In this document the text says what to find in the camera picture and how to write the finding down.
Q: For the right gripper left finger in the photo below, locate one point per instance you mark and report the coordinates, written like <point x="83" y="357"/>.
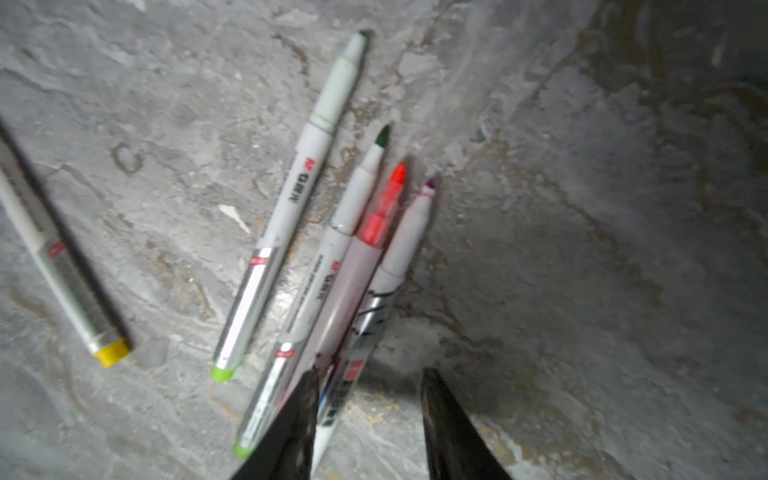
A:
<point x="286" y="450"/>

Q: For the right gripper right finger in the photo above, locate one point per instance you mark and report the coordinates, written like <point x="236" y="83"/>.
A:
<point x="454" y="448"/>

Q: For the white pen magenta end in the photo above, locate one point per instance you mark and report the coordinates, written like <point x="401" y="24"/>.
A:
<point x="370" y="317"/>

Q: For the white pen light green end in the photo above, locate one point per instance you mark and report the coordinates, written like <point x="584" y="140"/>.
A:
<point x="310" y="153"/>

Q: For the white pen yellow end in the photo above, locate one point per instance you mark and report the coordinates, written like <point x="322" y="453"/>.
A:
<point x="58" y="260"/>

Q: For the pink pen red tip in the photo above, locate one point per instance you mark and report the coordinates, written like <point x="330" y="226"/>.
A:
<point x="349" y="286"/>

